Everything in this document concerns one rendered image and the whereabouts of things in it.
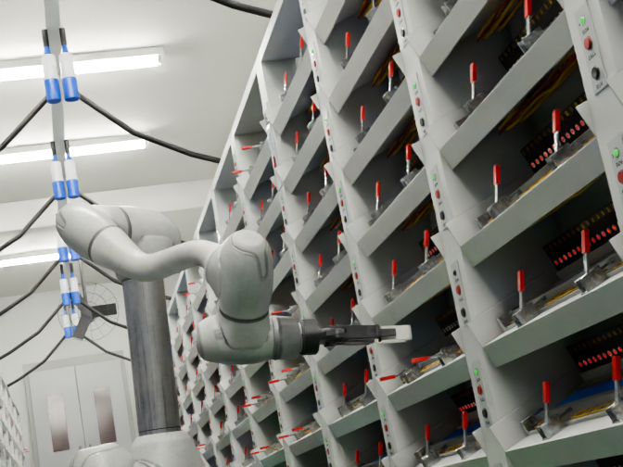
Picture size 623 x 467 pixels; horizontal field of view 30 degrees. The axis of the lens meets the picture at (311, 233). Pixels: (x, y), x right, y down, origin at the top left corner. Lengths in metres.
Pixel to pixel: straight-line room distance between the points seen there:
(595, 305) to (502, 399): 0.48
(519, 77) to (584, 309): 0.38
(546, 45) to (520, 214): 0.30
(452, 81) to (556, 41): 0.57
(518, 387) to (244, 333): 0.56
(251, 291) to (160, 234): 0.61
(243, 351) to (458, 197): 0.54
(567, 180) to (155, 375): 1.33
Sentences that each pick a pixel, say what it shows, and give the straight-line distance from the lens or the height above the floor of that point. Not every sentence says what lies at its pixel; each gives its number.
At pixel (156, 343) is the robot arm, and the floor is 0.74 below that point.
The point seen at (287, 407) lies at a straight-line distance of 4.19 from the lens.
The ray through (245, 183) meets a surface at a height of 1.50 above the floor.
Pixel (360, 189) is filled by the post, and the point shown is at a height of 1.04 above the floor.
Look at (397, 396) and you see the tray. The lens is 2.74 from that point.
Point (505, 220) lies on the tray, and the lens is 1.98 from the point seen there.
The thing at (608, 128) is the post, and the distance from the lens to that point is 1.61.
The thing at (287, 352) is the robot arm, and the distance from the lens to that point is 2.39.
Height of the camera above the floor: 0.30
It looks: 13 degrees up
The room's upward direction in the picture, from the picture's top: 11 degrees counter-clockwise
